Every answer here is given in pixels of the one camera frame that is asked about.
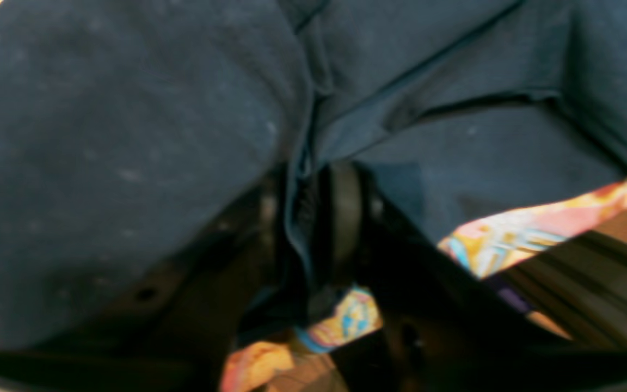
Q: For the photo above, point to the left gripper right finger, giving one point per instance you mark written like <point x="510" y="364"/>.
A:
<point x="443" y="330"/>

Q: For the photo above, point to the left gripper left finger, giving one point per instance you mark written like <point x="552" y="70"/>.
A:
<point x="173" y="329"/>

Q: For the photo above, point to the dark navy t-shirt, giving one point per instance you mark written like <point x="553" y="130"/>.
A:
<point x="125" y="126"/>

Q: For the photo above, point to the patterned colourful tablecloth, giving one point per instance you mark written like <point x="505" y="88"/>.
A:
<point x="287" y="345"/>

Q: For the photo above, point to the grey aluminium table rail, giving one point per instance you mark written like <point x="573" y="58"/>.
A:
<point x="581" y="285"/>

